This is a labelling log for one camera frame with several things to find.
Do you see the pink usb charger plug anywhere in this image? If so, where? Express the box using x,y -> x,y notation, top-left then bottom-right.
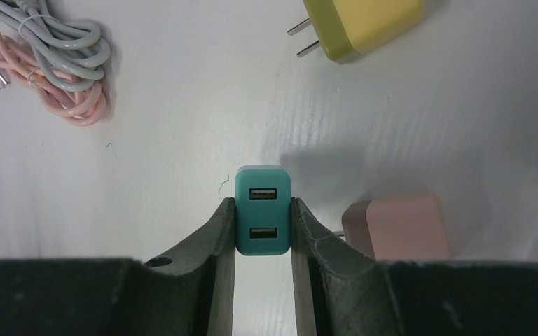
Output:
341,194 -> 450,260

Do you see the teal usb charger plug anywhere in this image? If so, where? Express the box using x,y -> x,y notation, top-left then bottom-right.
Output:
235,165 -> 291,256

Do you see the yellow usb charger plug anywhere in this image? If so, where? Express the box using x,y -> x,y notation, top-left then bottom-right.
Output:
287,0 -> 425,64

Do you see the grey cable of far strip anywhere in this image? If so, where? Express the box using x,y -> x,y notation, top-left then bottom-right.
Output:
0,0 -> 112,92

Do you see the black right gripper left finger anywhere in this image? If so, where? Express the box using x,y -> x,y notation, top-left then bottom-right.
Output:
0,198 -> 236,335

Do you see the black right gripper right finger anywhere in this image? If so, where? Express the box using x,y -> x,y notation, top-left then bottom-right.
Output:
291,198 -> 538,335

